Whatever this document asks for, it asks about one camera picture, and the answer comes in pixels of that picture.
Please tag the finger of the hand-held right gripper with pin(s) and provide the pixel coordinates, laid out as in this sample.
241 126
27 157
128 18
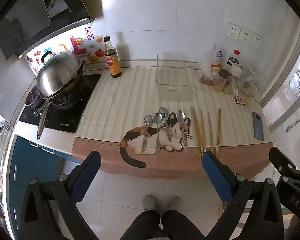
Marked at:
280 158

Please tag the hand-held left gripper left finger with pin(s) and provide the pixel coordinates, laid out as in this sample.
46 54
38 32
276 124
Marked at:
87 175

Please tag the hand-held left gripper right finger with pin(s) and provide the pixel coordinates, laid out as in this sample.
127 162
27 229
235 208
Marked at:
216 177

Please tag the row of wooden chopsticks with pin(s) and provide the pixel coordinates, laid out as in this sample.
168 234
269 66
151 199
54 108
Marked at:
201 130

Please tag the oval steel spoon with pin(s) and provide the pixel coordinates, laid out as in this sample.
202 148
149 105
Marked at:
180 115
163 111

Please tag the small round steel spoon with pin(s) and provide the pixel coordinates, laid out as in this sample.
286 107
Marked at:
148 119

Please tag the large round steel spoon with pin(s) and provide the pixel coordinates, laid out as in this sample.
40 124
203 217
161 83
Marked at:
157 118

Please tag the clear plastic tray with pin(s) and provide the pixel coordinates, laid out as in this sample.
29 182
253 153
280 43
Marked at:
173 72

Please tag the blue smartphone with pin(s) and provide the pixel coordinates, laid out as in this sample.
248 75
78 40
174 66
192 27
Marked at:
258 126

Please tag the grey fluffy slipper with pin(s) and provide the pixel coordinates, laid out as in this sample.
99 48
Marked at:
149 202
174 203

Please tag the blue kitchen cabinet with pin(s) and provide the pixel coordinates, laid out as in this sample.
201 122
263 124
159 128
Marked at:
32 170

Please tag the black gas stove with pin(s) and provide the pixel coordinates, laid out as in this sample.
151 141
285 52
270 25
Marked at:
70 115

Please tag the small orange card packet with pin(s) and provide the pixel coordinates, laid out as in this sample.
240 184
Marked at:
241 100

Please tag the person's left leg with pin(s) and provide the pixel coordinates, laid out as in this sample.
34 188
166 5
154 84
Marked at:
142 225

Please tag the cat print striped table mat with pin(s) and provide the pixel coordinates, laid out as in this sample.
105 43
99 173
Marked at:
120 100

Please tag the clear plastic bag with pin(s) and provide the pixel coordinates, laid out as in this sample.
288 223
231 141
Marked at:
248 80

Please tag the white cup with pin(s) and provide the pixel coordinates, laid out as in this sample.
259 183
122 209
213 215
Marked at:
236 70

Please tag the brown lid seasoning jar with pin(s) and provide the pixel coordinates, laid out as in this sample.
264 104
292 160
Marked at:
222 78

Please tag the steel wok lid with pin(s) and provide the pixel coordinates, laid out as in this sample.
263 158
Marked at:
58 75

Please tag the red cap dark bottle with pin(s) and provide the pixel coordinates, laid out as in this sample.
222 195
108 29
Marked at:
233 60

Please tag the dark sauce bottle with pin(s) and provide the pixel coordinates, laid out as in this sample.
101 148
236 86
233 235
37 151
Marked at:
112 62

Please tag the white label bottle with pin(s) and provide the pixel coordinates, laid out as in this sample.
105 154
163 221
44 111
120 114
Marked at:
212 60

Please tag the black range hood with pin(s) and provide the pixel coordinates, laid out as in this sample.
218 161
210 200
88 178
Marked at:
22 17

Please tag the window frame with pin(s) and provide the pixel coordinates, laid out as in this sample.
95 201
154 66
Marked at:
290 92

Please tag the white wall socket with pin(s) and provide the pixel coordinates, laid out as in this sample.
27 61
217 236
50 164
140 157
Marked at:
245 35
256 40
232 30

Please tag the colourful wall sticker sheet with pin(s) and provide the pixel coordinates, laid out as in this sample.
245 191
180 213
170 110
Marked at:
65 48

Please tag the red character wall sticker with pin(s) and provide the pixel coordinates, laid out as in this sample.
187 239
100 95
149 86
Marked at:
89 33

